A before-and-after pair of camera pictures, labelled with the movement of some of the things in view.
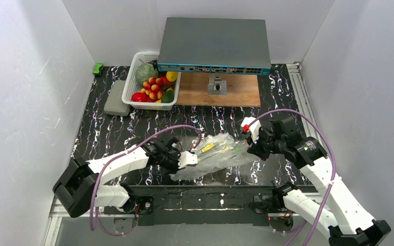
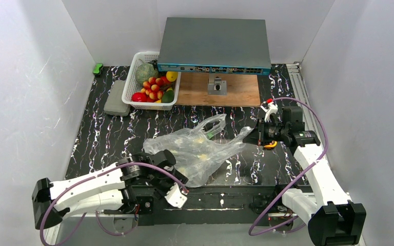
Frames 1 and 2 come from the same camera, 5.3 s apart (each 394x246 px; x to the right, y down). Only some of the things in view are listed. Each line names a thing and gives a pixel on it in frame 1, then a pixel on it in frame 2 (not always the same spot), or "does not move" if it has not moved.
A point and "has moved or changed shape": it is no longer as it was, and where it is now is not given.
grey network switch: (215, 45) does not move
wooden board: (242, 90) does not move
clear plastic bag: (216, 151) has moved or changed shape
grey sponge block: (114, 105) does not move
